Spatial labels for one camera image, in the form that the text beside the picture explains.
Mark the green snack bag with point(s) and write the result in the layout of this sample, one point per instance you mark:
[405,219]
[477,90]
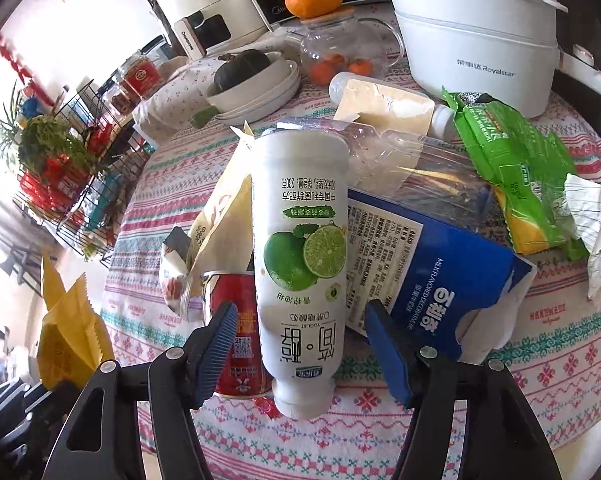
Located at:
[526,168]

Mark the blue milk carton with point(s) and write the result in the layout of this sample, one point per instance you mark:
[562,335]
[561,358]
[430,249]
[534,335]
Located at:
[452,289]

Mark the glass teapot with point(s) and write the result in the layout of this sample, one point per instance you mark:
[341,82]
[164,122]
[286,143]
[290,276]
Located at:
[340,42]

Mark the white electric cooking pot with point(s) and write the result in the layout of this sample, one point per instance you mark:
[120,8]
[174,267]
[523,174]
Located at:
[506,48]

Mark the black wire rack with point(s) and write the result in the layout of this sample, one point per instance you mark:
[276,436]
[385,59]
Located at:
[83,210]

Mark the small white bottle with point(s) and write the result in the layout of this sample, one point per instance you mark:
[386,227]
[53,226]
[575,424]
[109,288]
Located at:
[387,107]

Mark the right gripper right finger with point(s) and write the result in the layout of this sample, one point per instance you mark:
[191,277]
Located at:
[503,438]

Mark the white tissue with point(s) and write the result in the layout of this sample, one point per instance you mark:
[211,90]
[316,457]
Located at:
[582,199]

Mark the dark green squash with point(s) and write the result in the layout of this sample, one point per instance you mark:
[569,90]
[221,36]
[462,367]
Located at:
[243,66]

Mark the floral white cloth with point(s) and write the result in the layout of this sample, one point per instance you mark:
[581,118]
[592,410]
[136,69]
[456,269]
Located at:
[173,106]

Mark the stacked white bowls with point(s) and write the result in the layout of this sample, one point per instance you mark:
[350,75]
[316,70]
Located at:
[259,96]

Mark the white lime yogurt bottle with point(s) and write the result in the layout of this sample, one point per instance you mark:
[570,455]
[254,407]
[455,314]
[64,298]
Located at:
[299,213]

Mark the cream bread paper bag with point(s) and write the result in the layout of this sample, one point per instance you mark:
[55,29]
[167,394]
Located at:
[222,233]

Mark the clear crushed plastic bottle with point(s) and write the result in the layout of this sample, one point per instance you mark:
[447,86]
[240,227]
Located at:
[423,174]

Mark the red lidded jar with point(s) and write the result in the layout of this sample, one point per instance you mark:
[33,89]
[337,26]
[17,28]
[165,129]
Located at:
[141,75]

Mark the green potted plant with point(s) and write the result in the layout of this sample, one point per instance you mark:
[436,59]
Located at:
[43,138]

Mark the red soda can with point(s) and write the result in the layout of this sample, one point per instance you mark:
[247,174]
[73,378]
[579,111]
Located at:
[244,376]

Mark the yellow paper bag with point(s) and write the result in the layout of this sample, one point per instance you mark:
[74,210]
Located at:
[74,340]

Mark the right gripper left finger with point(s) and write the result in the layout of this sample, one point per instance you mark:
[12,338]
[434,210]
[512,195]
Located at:
[101,437]

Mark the patterned tablecloth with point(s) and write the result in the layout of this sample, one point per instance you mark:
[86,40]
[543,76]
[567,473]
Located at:
[554,353]

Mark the small nut snack packet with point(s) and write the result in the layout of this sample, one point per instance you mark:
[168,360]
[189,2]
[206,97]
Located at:
[176,279]

